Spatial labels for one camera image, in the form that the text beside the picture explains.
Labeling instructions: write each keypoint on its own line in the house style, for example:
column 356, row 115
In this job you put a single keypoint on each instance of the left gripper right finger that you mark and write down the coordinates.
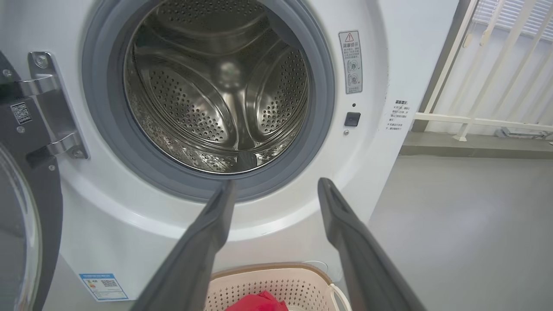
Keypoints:
column 367, row 268

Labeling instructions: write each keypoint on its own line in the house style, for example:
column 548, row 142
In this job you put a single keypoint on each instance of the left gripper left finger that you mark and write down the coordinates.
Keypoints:
column 194, row 259

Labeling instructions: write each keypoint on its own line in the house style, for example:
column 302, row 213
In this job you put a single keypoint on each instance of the red and white garment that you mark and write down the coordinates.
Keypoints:
column 259, row 302

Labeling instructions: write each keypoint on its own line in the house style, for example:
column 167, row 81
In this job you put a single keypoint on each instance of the round black washing machine door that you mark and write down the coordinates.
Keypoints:
column 47, row 207

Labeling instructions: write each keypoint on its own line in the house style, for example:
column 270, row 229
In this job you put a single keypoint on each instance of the cream perforated laundry basket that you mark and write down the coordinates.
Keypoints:
column 302, row 287

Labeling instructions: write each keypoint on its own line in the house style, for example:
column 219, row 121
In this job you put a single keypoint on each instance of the white front-load washing machine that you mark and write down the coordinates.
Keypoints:
column 389, row 172

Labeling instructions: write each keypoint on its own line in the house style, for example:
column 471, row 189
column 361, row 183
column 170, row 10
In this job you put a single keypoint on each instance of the black door latch socket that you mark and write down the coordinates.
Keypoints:
column 352, row 119

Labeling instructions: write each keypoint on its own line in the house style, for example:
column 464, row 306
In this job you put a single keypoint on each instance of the grey rubber door gasket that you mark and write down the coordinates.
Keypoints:
column 103, row 108

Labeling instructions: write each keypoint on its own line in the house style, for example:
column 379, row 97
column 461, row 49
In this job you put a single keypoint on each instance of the metal door hinge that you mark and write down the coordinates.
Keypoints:
column 56, row 108

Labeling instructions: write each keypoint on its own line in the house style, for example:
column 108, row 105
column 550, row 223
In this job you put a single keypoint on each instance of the blue energy label sticker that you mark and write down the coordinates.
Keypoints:
column 103, row 286

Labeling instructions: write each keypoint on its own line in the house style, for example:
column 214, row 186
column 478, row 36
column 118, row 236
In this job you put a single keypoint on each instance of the black text notice sticker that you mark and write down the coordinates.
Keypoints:
column 397, row 115

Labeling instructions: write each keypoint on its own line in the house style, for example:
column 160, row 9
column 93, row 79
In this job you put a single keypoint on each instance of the perforated steel drum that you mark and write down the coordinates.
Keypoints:
column 216, row 86

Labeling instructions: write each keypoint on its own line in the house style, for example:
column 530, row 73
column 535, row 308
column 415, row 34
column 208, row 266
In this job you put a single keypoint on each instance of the grey warning sticker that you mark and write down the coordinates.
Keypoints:
column 350, row 62

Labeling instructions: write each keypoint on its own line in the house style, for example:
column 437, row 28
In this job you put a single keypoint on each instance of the small QR code sticker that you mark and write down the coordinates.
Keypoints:
column 20, row 113

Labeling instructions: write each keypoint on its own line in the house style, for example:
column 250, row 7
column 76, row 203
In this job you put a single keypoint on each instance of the white metal railing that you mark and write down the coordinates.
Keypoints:
column 497, row 77

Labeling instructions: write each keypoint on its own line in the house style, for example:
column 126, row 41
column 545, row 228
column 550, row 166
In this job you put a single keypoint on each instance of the white window blind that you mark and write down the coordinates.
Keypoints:
column 518, row 17

